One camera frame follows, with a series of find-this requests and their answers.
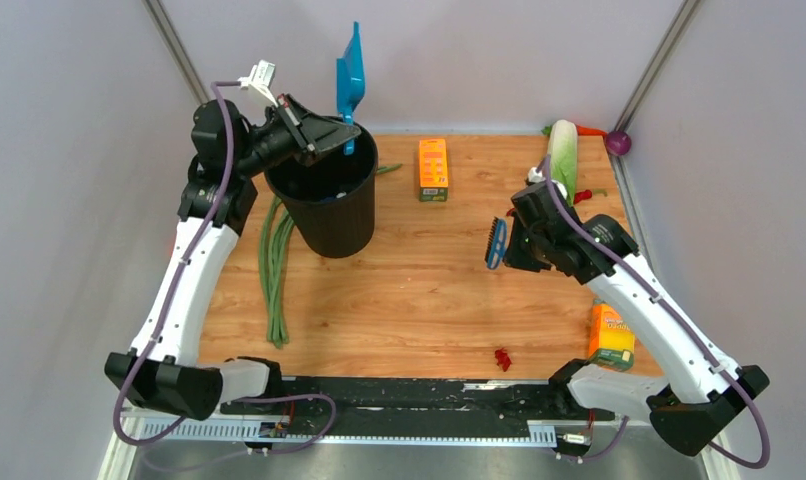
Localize purple onion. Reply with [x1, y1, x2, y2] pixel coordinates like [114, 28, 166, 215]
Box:
[604, 131, 632, 156]

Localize orange carrot at back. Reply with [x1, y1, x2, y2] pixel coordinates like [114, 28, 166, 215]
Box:
[575, 124, 608, 137]

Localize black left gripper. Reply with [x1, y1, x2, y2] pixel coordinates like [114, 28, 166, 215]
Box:
[235, 95, 360, 179]

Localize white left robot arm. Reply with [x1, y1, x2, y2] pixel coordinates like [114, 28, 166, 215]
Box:
[104, 94, 362, 420]

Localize napa cabbage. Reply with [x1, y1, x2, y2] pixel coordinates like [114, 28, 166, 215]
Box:
[547, 119, 579, 206]

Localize red chili pepper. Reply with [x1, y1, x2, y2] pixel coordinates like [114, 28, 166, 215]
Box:
[573, 189, 608, 205]

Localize red paper scrap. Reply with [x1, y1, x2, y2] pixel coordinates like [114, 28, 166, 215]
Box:
[494, 348, 512, 372]

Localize black plastic bin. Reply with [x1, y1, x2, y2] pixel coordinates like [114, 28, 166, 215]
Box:
[264, 129, 378, 259]

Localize aluminium frame rail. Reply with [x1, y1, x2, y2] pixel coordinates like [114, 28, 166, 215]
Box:
[99, 377, 738, 479]

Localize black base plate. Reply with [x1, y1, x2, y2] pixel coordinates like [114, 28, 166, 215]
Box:
[219, 376, 615, 439]

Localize yellow orange carton box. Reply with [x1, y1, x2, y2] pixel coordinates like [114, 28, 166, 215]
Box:
[417, 138, 449, 202]

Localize blue hand brush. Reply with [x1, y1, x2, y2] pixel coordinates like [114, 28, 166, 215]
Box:
[484, 217, 508, 270]

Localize orange juice box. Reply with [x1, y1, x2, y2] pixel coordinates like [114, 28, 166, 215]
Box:
[587, 298, 636, 372]

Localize blue plastic dustpan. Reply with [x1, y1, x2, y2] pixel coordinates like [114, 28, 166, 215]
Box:
[336, 21, 366, 125]

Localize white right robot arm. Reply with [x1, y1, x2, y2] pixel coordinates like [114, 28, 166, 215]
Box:
[502, 181, 770, 457]

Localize green long beans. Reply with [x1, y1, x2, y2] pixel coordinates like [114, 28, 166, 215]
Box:
[257, 162, 404, 350]

